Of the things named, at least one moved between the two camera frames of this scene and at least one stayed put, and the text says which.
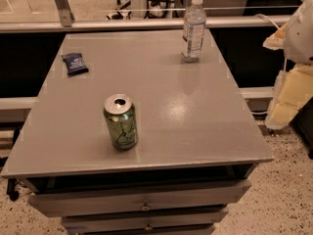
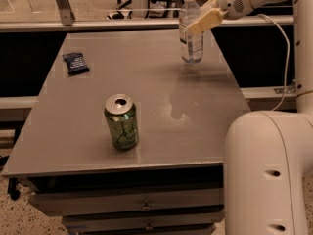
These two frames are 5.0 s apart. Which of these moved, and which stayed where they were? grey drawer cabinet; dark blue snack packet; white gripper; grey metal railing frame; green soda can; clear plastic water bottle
Moved: clear plastic water bottle; white gripper
Stayed: grey metal railing frame; dark blue snack packet; green soda can; grey drawer cabinet
